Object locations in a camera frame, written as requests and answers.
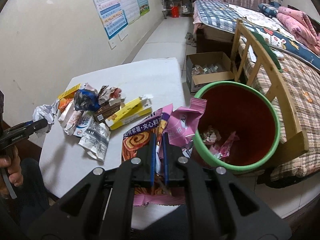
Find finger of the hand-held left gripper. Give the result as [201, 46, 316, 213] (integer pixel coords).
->
[10, 121, 35, 132]
[24, 118, 48, 137]

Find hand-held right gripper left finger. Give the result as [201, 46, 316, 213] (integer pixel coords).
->
[26, 133, 157, 240]

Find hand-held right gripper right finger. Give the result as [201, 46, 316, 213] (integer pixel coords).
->
[162, 132, 292, 240]

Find white paper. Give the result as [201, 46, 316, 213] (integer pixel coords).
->
[33, 104, 60, 133]

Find purple pink snack bag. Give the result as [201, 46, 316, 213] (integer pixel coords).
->
[121, 97, 208, 206]

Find white blue milk carton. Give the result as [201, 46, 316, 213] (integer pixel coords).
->
[74, 112, 97, 138]

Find red bin with green rim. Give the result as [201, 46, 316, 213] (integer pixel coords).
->
[192, 81, 281, 173]

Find person's left hand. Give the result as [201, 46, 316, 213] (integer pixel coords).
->
[0, 146, 25, 200]

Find orange wrapper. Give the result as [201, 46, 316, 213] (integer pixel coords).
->
[58, 98, 70, 111]

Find pink white packet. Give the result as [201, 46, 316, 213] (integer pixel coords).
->
[59, 99, 84, 136]

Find small yellow box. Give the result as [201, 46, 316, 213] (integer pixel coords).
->
[58, 83, 82, 100]

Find long yellow box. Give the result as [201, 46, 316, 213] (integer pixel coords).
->
[105, 94, 153, 131]

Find crumpled blue black bag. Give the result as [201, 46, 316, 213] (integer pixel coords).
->
[74, 83, 100, 112]

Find white grey printed bag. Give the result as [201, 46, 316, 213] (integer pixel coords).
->
[78, 123, 111, 162]

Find person's leg in dark trousers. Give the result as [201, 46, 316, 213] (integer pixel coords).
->
[14, 158, 59, 233]

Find pink wrapper in bin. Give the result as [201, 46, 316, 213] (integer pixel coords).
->
[216, 131, 240, 158]

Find brown box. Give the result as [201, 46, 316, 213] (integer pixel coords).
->
[94, 97, 126, 123]

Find crumpled red white wrapper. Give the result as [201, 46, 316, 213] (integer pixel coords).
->
[97, 86, 123, 105]

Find cardboard box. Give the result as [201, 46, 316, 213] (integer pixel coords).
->
[186, 52, 237, 94]

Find pair of shoes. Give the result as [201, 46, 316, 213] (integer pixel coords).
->
[185, 32, 198, 48]

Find wooden chair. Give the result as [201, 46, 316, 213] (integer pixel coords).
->
[229, 19, 309, 151]

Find green cloth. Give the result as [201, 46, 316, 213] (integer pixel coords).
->
[249, 28, 283, 73]

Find brown patchwork quilt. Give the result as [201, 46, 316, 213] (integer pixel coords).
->
[237, 37, 320, 186]

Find blue plaid blanket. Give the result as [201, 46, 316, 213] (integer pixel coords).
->
[193, 0, 248, 30]

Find navy cartoon blanket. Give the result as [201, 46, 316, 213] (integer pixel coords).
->
[243, 19, 320, 71]

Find blue floral pillow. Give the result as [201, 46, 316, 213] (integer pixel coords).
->
[257, 3, 278, 18]

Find pink quilt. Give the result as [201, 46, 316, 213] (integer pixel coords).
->
[276, 6, 320, 53]

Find large blue wall poster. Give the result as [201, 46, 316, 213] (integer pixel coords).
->
[88, 0, 130, 40]

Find white wall poster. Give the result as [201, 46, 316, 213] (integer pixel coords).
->
[114, 0, 141, 26]

